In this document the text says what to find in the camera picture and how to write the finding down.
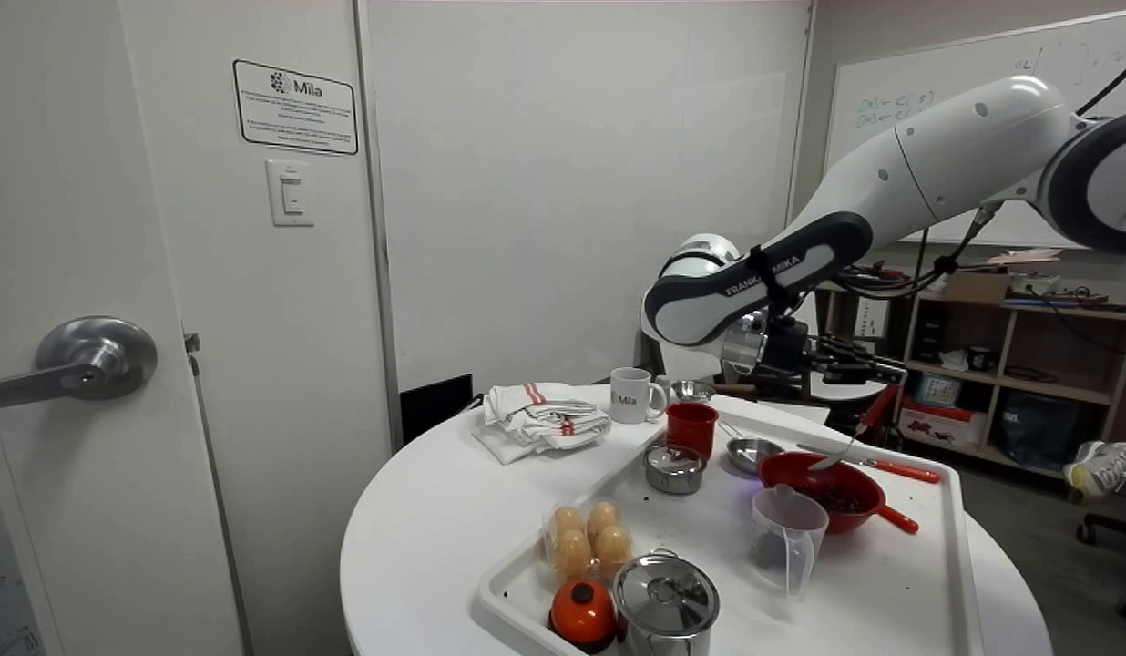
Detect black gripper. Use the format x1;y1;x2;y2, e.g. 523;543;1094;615
753;311;905;402

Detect orange handled metal spoon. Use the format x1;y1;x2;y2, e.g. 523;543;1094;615
805;380;908;475

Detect small open steel bowl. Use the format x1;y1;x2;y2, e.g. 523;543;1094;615
721;435;786;476

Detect red plastic bowl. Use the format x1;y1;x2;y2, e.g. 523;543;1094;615
756;448;890;541

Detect white red storage box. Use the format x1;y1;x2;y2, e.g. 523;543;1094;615
895;402;979;454

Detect dark brown beans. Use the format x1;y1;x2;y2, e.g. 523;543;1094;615
812;484;873;519

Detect wooden shelf unit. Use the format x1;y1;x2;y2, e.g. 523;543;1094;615
892;267;1126;484

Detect clear plastic measuring cup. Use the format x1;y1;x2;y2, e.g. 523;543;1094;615
752;484;833;599

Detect red mug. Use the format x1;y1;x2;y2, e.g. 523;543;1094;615
664;402;721;467

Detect black storage bin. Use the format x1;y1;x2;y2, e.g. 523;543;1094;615
987;394;1077;470

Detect small lidded steel pot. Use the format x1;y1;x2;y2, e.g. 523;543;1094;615
641;435;712;501

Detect white plastic tray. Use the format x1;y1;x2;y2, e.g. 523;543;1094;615
467;416;984;656

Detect whiteboard with green writing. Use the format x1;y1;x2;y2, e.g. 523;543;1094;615
812;9;1126;254

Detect white crumpled plastic bag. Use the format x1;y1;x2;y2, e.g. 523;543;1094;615
1064;439;1126;502

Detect steel canister with lid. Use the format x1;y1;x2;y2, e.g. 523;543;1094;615
607;548;726;656

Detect beige bread roll cluster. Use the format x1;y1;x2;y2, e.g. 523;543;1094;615
539;501;636;582

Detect white red kitchen towel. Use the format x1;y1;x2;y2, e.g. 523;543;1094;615
469;380;616;467

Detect small orange round container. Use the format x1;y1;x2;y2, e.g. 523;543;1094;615
545;575;623;652

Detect round white table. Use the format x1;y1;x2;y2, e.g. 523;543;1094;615
335;384;1055;656

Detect white door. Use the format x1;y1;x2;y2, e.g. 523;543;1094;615
0;0;248;656

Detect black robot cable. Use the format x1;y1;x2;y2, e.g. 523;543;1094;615
873;47;1126;307

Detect white light switch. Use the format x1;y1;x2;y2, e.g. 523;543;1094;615
267;158;316;235

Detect white wall sign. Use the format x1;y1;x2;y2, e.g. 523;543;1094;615
229;55;359;162

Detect silver door lever handle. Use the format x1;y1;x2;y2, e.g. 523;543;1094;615
0;315;161;416

